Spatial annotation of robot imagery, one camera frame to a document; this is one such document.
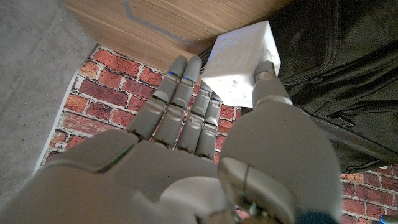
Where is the grey tape outline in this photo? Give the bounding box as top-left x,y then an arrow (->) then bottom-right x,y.
121,0 -> 193,44

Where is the black backpack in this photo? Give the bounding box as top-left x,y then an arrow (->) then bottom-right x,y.
198,0 -> 398,174

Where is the small white packet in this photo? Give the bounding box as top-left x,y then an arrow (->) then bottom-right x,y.
201,20 -> 282,108

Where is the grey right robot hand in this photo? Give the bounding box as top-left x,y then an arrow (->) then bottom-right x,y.
0,55 -> 343,224

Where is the red brick print backdrop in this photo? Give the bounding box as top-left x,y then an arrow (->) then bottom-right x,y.
32,45 -> 398,224

